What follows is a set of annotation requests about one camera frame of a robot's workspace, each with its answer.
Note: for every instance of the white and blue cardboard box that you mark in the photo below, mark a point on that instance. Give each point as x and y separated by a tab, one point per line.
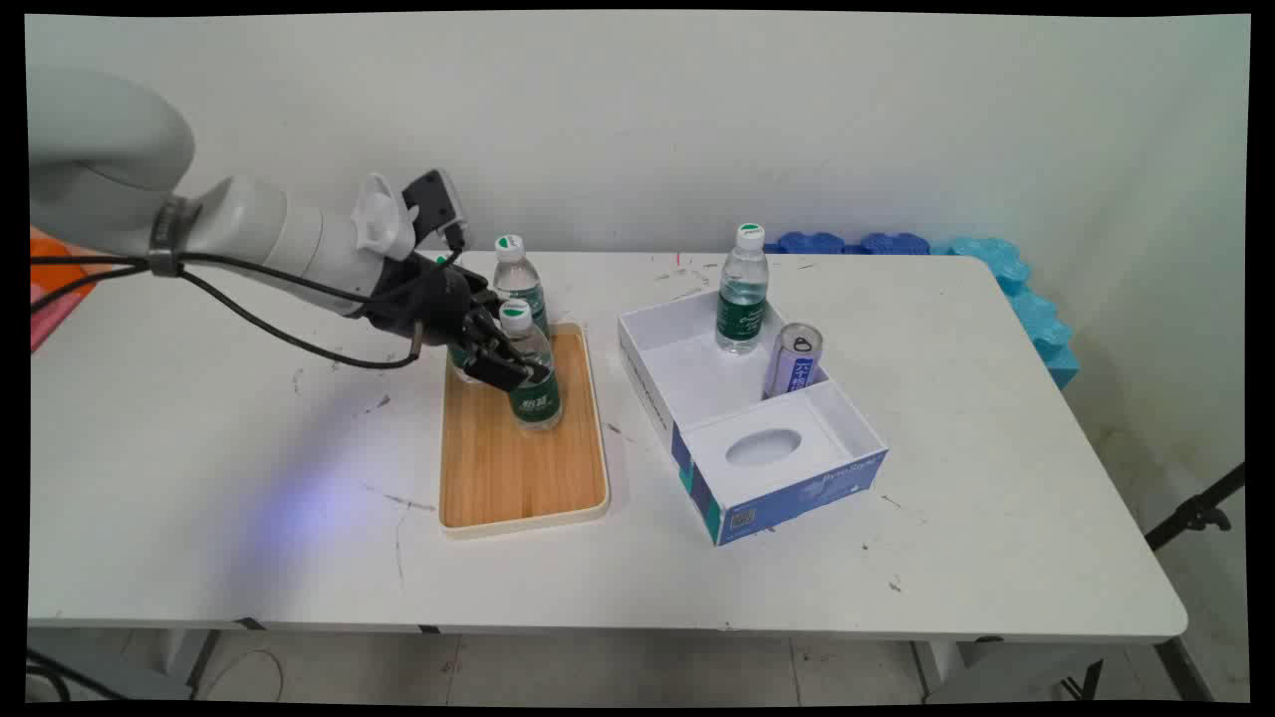
697	383

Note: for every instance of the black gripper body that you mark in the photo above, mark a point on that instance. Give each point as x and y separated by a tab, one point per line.
423	299

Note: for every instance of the silver and blue drink can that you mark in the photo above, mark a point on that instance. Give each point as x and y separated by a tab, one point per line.
794	363

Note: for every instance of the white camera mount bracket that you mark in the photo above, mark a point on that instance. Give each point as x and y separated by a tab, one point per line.
381	219

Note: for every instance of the light blue foam mat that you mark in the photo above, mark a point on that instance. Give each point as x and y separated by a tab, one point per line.
1031	309

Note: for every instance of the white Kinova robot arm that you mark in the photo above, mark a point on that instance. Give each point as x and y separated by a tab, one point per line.
100	159

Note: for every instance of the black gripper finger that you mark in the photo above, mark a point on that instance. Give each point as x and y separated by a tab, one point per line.
486	314
495	370

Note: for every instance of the grey table leg frame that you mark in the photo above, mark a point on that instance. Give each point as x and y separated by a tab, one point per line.
184	662
1016	672

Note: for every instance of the wooden tray with cream rim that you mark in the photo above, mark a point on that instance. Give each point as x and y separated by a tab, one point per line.
518	478

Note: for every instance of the orange box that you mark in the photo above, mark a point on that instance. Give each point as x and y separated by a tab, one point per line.
58	264

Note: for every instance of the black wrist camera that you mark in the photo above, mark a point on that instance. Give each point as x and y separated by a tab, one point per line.
436	204

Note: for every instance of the pink box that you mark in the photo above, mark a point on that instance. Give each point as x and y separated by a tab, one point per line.
48	314

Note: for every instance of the dark blue foam mat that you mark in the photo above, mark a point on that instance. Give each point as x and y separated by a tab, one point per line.
812	242
894	242

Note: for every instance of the black tripod leg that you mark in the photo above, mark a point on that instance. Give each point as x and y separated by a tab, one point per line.
1195	513

